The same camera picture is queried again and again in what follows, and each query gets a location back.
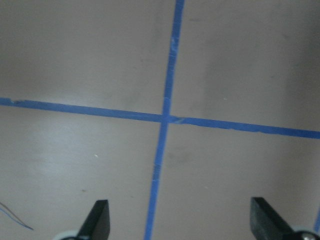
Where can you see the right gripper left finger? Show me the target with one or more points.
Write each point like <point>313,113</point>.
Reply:
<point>97,224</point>

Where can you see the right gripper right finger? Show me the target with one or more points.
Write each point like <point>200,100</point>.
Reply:
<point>266,223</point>

